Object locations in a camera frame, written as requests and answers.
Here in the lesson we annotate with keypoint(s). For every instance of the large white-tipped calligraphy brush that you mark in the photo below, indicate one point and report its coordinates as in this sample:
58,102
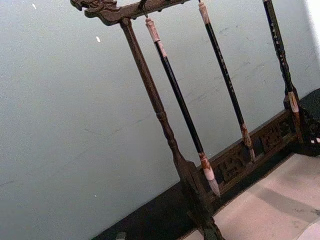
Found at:
183,110

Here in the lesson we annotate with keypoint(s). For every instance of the dark carved wooden brush rack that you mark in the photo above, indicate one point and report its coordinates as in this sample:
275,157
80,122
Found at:
140,65

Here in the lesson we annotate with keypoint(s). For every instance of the pale felt writing mat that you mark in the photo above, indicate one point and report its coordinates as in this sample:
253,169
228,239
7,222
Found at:
275,200

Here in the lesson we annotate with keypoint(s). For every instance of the slim dark-tipped calligraphy brush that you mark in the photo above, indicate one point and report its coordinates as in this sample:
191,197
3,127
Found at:
225,75

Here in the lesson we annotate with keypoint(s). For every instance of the black table cloth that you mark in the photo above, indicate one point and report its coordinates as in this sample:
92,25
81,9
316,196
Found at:
160,215

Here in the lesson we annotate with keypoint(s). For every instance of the black patterned calligraphy brush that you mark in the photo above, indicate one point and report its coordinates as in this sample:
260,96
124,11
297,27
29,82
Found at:
279,50

